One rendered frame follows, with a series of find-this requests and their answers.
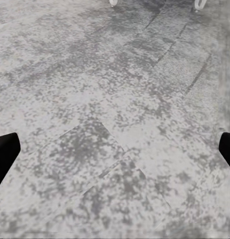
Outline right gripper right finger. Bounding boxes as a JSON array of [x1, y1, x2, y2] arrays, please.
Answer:
[[219, 132, 230, 166]]

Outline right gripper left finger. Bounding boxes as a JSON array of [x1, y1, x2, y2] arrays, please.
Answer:
[[0, 132, 21, 184]]

